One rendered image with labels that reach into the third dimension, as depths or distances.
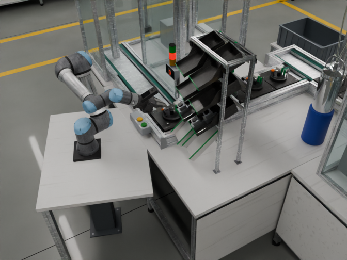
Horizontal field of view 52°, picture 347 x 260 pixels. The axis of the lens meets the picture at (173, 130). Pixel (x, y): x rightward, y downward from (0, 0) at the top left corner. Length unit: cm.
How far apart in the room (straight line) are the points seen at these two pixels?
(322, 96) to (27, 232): 251
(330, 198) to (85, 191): 148
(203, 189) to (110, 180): 59
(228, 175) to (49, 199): 111
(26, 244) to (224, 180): 175
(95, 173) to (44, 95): 251
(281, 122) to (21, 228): 229
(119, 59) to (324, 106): 185
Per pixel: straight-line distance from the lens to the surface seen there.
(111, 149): 253
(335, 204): 236
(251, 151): 251
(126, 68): 325
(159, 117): 257
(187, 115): 221
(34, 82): 505
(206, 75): 195
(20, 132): 428
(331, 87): 239
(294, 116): 288
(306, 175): 245
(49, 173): 249
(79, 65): 233
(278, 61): 333
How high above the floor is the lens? 260
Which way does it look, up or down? 41 degrees down
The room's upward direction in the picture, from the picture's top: 1 degrees counter-clockwise
